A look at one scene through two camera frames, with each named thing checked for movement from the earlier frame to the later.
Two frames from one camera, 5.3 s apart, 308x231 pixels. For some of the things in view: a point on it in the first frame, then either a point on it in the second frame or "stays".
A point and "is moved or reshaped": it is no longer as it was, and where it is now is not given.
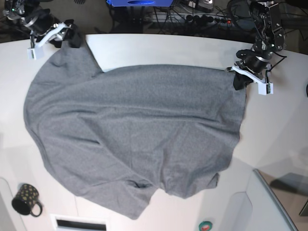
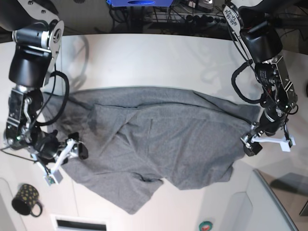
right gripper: (256, 63) → (272, 121)
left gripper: (40, 21) → (46, 146)
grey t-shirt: (113, 139) is moved or reshaped
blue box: (140, 3) stays
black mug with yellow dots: (26, 201) stays
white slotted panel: (66, 223) stays
